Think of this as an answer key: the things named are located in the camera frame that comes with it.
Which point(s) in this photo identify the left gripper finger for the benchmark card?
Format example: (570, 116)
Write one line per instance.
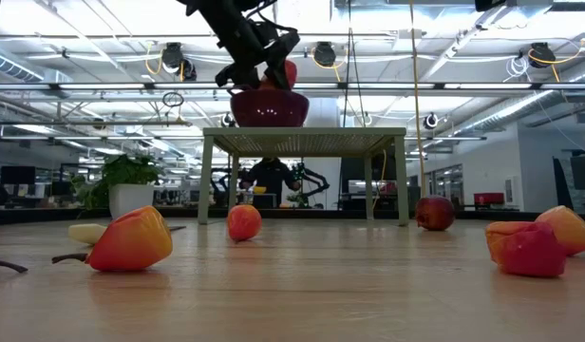
(253, 78)
(284, 66)

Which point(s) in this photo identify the dark red colander bowl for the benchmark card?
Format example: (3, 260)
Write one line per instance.
(269, 109)

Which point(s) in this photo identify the small round orange fruit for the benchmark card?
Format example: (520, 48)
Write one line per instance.
(244, 222)

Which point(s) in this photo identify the orange-red fruit curved stem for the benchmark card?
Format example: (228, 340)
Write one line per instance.
(131, 242)

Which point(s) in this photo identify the dark red plum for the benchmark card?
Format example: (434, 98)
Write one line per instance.
(435, 214)

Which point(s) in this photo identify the yellow-orange pointed fruit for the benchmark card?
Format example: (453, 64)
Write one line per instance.
(570, 230)

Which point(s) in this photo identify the lumpy red-orange fruit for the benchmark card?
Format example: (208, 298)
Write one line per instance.
(525, 252)

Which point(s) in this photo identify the black background robot arm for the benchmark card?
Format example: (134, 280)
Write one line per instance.
(222, 183)
(314, 183)

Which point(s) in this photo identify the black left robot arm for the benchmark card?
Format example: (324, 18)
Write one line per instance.
(221, 24)

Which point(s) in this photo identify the pale green perforated riser table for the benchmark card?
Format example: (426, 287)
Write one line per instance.
(302, 141)

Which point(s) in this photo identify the person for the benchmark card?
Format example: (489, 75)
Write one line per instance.
(269, 178)

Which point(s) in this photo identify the yellow bowl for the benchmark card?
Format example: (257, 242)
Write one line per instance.
(259, 190)

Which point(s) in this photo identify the green plant in white pot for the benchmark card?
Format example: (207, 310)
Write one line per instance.
(130, 199)

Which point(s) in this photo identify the black monitor screen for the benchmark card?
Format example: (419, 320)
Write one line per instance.
(18, 176)
(582, 173)

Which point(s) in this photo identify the red box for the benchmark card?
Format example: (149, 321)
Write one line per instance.
(488, 198)

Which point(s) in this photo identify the black aluminium table frame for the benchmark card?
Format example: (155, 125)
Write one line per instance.
(36, 216)

